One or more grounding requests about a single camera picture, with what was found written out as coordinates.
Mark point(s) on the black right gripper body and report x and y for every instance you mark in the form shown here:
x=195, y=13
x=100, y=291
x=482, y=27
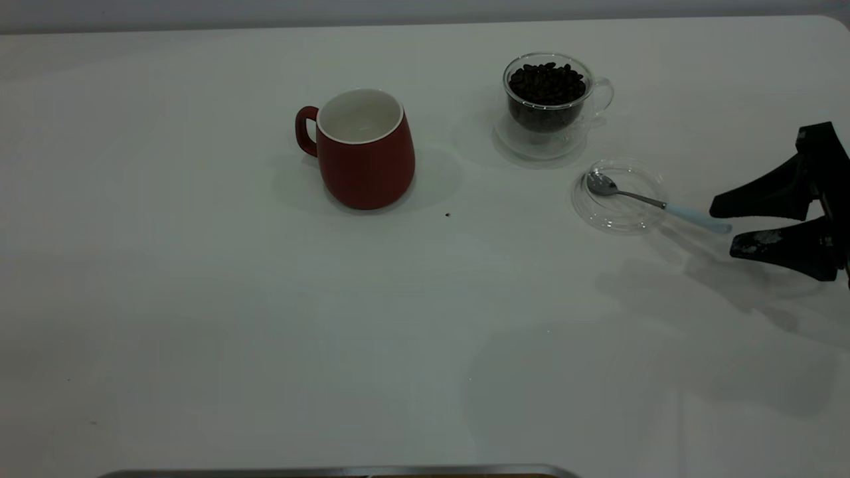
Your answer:
x=830, y=159

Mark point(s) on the silver metal frame bar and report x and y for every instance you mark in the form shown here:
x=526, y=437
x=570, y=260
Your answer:
x=332, y=473

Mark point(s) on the clear ribbed glass dish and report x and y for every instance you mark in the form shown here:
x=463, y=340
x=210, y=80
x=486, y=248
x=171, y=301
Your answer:
x=624, y=212

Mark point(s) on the red mug white inside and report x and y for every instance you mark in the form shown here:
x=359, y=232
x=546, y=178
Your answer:
x=365, y=172

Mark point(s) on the dark roasted coffee beans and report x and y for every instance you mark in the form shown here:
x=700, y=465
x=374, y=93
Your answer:
x=548, y=83

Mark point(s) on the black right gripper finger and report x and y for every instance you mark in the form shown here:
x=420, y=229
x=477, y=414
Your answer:
x=797, y=249
x=777, y=196

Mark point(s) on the clear glass saucer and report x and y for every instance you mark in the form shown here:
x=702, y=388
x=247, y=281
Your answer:
x=531, y=149

